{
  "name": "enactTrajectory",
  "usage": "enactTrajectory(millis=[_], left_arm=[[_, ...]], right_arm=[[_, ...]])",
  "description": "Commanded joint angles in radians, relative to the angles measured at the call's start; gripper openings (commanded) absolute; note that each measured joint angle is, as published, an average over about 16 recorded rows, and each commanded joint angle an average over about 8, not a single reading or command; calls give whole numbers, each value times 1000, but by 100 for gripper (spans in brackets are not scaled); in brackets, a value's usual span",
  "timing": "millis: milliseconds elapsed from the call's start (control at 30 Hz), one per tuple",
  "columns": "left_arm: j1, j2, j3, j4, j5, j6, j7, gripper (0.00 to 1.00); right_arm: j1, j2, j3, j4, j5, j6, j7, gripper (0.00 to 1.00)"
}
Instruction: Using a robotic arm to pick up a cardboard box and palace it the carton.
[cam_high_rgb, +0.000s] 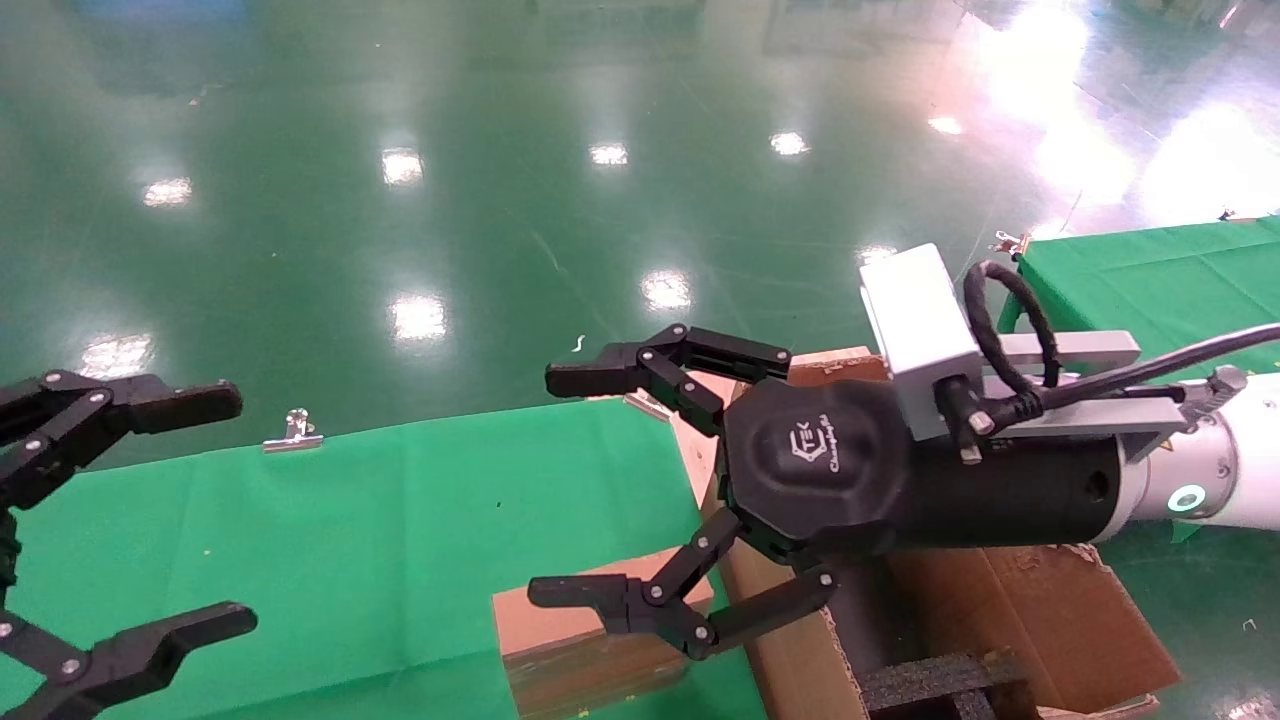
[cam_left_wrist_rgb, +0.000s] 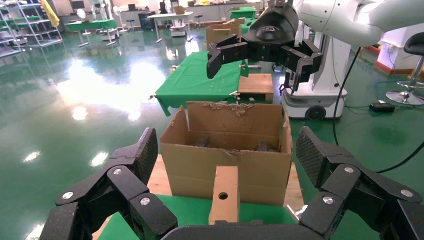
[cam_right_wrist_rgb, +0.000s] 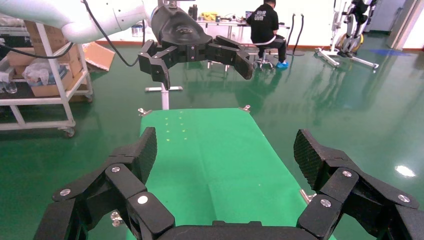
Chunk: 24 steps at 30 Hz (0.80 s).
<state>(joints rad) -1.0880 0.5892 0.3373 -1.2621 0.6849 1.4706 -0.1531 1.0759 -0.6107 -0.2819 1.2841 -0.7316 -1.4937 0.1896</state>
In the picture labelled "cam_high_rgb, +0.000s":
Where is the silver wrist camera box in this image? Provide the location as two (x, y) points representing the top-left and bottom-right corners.
(860, 243), (986, 441)

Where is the black notched foam insert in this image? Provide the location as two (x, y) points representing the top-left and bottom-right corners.
(858, 650), (1036, 720)

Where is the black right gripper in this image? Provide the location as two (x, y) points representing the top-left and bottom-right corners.
(527, 323), (1129, 661)

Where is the silver camera mount bracket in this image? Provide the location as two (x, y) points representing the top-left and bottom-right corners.
(980, 330), (1191, 463)

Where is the small brown cardboard box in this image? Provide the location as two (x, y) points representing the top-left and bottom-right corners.
(492, 575), (716, 719)

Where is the large open brown carton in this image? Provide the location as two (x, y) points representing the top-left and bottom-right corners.
(700, 352), (1183, 720)

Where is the large green table cloth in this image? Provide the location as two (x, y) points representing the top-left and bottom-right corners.
(0, 398), (771, 720)

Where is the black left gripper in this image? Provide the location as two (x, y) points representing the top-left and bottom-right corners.
(0, 370), (258, 720)

